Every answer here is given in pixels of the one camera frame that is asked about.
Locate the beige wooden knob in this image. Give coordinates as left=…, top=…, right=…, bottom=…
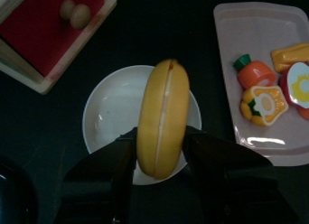
left=59, top=0, right=92, bottom=31

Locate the yellow toy banana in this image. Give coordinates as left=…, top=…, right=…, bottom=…
left=135, top=58, right=191, bottom=181

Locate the pink plastic tray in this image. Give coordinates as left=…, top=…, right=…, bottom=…
left=212, top=1, right=309, bottom=168

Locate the toy carrot piece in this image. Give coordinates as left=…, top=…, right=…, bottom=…
left=231, top=53, right=278, bottom=90

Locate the small red toy food piece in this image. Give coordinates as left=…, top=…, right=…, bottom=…
left=295, top=105, right=309, bottom=121

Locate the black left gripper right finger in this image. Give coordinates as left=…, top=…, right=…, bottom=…
left=182, top=125, right=301, bottom=224

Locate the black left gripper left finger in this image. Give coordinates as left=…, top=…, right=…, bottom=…
left=53, top=126, right=140, bottom=224

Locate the yellow toy pepper half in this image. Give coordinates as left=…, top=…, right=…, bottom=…
left=239, top=84, right=290, bottom=127

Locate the red toy apple half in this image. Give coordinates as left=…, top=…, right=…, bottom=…
left=278, top=61, right=309, bottom=109

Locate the white bowl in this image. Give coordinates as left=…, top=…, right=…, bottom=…
left=80, top=64, right=203, bottom=186

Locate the orange-yellow toy food piece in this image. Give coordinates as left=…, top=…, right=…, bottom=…
left=270, top=42, right=309, bottom=74

